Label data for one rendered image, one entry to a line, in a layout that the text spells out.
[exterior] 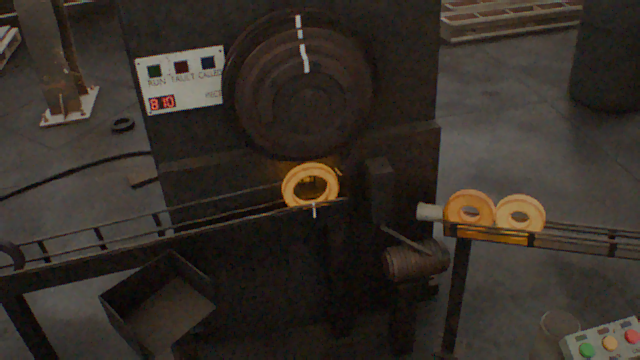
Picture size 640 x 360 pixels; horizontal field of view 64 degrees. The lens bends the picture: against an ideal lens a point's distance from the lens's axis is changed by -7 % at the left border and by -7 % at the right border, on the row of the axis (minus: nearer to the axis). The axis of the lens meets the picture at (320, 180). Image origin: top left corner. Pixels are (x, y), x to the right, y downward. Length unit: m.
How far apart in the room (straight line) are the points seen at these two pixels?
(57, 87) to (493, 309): 3.42
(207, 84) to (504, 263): 1.64
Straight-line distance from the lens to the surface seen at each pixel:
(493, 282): 2.57
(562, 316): 1.79
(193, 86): 1.69
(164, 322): 1.68
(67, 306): 2.77
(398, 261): 1.86
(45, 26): 4.28
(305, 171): 1.74
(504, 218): 1.77
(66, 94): 4.45
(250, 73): 1.52
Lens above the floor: 1.81
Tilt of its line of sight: 35 degrees down
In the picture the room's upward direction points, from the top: 4 degrees counter-clockwise
